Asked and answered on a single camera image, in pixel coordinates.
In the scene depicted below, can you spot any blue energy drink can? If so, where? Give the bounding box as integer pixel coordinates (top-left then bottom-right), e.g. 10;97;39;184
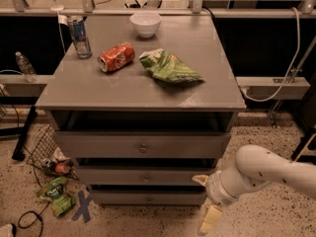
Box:
67;16;92;58

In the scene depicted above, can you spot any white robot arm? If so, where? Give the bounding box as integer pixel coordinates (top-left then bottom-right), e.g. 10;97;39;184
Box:
192;145;316;236

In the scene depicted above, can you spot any white round device with cord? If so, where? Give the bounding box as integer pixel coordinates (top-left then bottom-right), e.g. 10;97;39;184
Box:
50;0;67;53

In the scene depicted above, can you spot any wheeled black stand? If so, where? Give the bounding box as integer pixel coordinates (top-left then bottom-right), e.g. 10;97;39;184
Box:
290;128;316;162

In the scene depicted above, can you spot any blue tape cross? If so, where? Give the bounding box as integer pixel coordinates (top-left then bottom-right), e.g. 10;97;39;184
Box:
72;189;92;223

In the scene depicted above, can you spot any crushed orange soda can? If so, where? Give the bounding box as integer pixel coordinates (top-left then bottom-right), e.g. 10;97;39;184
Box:
98;42;135;72

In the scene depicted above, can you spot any green chip bag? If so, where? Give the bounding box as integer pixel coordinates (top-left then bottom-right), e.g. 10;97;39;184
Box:
139;48;202;84

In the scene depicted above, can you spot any grey drawer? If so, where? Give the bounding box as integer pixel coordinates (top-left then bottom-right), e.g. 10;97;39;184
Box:
91;191;205;205
53;131;231;158
76;166;214;186

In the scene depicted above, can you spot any grey top drawer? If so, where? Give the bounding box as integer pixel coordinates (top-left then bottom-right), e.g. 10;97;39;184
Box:
53;131;231;158

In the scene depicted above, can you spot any grey drawer cabinet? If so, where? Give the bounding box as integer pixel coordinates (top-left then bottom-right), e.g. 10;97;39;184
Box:
37;16;245;193

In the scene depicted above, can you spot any black bar on floor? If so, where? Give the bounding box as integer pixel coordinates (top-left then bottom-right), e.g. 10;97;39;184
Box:
12;106;37;161

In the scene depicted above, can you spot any clear plastic water bottle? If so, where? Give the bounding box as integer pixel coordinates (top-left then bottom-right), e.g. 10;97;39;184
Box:
15;51;38;83

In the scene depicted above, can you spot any green snack bag on floor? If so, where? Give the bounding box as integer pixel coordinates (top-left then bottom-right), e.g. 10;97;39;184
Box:
36;176;75;217

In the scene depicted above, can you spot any wire basket with trash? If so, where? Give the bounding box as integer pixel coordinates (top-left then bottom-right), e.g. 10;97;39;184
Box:
27;125;77;179

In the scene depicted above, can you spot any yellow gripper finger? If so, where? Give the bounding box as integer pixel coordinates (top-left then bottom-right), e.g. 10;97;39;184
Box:
192;175;208;186
197;204;223;236

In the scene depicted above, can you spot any black cable on floor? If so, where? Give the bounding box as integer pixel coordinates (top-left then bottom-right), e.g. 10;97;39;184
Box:
17;145;50;237

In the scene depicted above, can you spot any white bowl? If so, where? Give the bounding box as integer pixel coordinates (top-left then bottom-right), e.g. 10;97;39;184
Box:
129;12;162;38

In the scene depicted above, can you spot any grey bottom drawer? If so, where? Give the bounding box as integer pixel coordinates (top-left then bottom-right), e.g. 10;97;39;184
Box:
91;191;205;205

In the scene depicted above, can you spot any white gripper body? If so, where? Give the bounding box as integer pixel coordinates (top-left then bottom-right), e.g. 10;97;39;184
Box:
206;169;238;206

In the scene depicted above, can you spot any white cable at right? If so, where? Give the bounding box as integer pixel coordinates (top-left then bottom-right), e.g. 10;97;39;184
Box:
240;6;302;103

